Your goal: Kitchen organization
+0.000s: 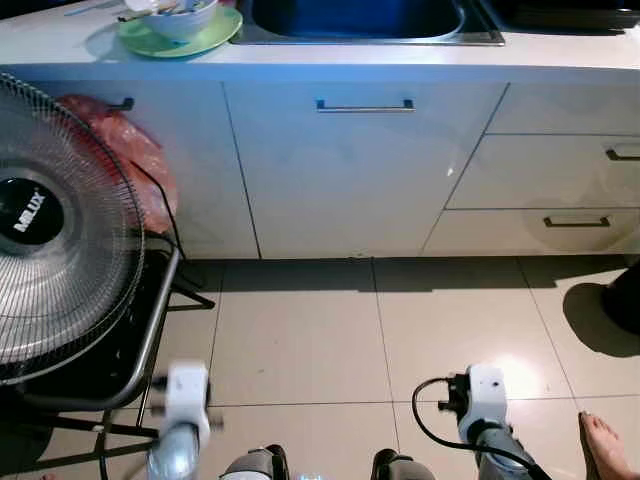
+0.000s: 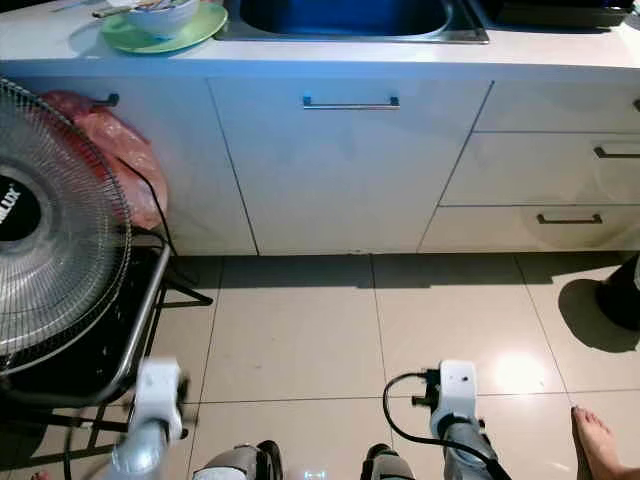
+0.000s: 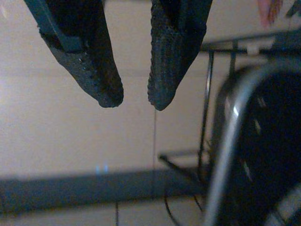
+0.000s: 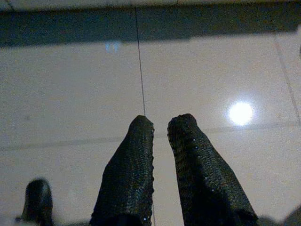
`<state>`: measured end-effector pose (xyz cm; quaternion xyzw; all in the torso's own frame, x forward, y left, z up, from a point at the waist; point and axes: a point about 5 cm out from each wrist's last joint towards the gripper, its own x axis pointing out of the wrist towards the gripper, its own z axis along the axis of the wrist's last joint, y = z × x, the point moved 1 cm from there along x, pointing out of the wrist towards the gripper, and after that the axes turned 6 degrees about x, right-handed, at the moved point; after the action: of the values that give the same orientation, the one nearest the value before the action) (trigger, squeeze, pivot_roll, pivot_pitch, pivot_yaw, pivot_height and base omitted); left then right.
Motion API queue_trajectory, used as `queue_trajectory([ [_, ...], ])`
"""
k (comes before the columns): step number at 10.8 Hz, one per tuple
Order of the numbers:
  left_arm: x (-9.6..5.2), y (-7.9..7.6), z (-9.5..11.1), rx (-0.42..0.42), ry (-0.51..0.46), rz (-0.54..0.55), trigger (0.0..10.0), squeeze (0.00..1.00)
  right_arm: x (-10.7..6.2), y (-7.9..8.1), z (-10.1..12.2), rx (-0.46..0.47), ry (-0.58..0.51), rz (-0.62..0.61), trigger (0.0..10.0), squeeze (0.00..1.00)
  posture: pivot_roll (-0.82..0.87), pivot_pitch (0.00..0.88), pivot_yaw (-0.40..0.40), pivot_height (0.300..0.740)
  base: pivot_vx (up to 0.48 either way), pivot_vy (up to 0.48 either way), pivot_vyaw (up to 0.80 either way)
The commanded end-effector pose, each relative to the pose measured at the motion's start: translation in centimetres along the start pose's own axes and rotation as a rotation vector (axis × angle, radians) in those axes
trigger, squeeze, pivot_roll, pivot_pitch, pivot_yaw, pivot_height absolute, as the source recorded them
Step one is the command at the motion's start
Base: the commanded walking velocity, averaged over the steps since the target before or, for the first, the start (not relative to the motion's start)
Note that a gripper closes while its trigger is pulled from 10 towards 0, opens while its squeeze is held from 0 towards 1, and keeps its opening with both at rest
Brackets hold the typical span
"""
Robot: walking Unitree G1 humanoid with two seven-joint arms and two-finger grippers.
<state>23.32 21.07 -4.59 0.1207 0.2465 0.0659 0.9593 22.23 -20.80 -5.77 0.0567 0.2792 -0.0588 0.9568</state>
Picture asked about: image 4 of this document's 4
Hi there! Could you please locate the black robot foot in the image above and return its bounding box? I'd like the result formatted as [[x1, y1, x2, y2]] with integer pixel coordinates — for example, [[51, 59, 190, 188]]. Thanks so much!
[[15, 178, 54, 226]]

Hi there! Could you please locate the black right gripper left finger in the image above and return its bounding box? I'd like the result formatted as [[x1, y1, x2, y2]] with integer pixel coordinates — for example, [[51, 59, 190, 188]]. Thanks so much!
[[89, 114, 155, 226]]

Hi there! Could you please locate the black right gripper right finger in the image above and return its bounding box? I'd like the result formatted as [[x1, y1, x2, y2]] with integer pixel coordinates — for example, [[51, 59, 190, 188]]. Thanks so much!
[[167, 113, 259, 226]]

